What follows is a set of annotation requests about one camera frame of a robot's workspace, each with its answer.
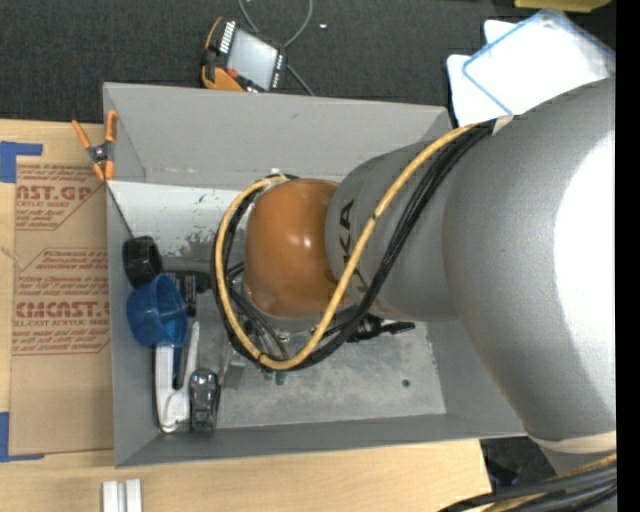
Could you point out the black and silver shiny tool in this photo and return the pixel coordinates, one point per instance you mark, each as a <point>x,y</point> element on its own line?
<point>204,400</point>

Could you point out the black box with label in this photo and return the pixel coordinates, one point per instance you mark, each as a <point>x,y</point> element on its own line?
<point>192,286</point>

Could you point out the blue plastic cup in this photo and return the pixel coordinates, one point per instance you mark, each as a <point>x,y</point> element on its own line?
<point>150,312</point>

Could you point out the grey metal bin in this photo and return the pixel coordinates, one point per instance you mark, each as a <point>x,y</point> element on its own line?
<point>345,380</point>

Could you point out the brown cardboard board red print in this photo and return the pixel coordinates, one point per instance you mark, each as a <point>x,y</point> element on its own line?
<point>60,390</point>

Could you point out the black cylinder on white bracket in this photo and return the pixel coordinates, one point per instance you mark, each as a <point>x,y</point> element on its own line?
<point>389,328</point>

